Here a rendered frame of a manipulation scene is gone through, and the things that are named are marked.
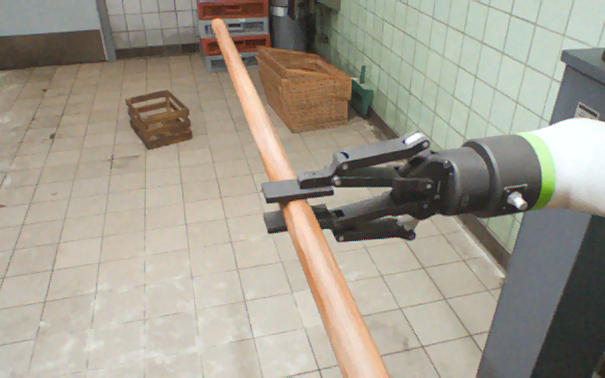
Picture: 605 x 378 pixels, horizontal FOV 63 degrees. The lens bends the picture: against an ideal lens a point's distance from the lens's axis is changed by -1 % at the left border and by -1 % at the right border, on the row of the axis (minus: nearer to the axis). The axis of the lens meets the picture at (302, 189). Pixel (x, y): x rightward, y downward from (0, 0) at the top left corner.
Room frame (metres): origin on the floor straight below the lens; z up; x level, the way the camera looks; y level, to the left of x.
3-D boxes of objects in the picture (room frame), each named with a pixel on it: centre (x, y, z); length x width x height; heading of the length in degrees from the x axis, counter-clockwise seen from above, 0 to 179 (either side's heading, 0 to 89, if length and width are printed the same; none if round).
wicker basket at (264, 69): (3.34, 0.02, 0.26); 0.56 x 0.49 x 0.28; 21
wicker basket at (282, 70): (3.34, 0.00, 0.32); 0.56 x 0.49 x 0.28; 23
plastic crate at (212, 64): (4.51, 0.62, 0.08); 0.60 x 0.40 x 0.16; 107
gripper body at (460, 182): (0.47, -0.15, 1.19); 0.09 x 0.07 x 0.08; 104
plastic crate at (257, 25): (4.51, 0.63, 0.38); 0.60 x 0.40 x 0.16; 103
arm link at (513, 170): (0.49, -0.22, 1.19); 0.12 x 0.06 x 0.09; 14
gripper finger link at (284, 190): (0.43, 0.01, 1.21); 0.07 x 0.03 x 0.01; 104
